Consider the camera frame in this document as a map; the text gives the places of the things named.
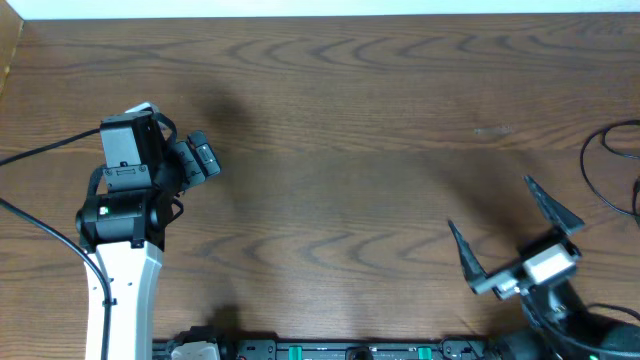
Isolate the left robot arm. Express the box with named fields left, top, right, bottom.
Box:
left=76, top=103, right=220, bottom=359

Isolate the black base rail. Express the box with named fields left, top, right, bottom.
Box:
left=149, top=324, right=614, bottom=360

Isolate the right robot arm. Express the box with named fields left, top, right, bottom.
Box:
left=448, top=176, right=639, bottom=359

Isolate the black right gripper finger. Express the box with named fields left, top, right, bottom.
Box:
left=524, top=175, right=585, bottom=235
left=448, top=220, right=489, bottom=293

